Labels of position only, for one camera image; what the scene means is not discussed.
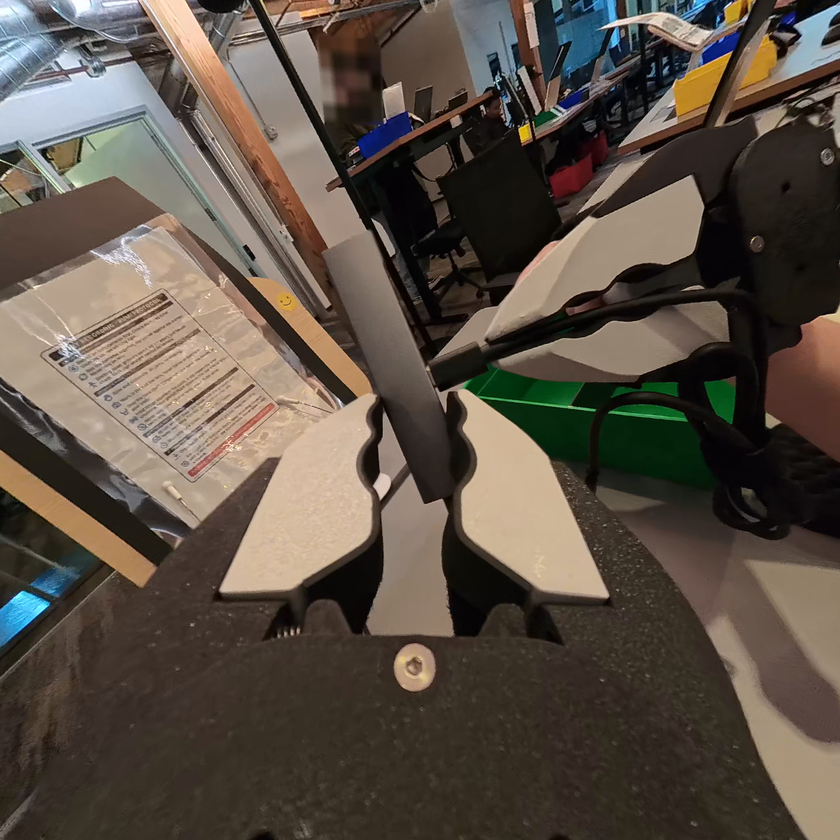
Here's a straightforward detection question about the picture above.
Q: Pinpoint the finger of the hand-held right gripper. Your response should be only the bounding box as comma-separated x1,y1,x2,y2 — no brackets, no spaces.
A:
484,134,731,342
433,289,733,387

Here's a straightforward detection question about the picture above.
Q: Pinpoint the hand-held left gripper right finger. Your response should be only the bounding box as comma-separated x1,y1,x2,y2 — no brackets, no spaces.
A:
445,390,612,605

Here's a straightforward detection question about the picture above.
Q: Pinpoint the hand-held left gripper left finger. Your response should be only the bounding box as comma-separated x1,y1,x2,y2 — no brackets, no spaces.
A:
218,394,384,602

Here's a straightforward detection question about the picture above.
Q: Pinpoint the grey usb hub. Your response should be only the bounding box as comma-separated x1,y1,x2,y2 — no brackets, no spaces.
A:
320,230,458,505

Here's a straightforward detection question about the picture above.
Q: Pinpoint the person's right forearm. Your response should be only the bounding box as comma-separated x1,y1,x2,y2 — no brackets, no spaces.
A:
764,317,840,429

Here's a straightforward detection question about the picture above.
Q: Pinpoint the red plastic bin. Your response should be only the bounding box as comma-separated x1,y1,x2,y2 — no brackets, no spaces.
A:
547,133,612,200

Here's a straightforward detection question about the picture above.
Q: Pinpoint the green plastic bin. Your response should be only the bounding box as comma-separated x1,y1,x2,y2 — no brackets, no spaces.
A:
465,366,737,491

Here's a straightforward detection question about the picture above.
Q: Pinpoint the black office chair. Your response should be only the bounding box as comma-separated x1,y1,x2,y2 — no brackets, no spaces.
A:
415,134,571,322

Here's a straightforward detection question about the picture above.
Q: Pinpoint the yellow plastic bin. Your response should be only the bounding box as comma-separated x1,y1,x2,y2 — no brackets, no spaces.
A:
671,20,780,119

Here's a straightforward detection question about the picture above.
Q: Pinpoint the grey metal stand pole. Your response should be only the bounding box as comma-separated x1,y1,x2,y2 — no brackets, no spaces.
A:
704,0,781,130

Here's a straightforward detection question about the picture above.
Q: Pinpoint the wood edged grey desk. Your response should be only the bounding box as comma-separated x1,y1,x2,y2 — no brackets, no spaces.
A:
617,5,840,156

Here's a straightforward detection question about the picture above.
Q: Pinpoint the blue plastic bin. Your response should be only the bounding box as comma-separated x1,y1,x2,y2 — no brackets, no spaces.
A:
357,112,413,159
700,26,746,67

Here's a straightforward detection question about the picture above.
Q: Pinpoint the laminated instruction sheet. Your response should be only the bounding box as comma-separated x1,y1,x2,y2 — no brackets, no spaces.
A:
0,223,337,529

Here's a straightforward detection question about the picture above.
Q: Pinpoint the black mesh pad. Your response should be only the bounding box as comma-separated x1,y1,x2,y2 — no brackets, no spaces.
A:
766,423,840,538

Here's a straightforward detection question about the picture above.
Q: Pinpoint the wooden office desk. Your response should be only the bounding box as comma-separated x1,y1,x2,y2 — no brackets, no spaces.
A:
326,91,501,193

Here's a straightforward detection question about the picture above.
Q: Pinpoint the printed paper sheet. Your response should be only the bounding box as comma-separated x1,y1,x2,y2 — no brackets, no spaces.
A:
599,8,715,48

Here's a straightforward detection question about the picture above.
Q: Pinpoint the black slanted pole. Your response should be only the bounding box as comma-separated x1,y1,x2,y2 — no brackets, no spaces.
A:
248,0,437,361

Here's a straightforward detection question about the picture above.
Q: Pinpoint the wooden beam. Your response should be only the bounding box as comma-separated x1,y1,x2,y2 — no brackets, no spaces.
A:
138,0,333,311

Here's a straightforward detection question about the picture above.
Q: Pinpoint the silver ventilation duct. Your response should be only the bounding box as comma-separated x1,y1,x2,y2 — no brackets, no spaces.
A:
0,0,91,101

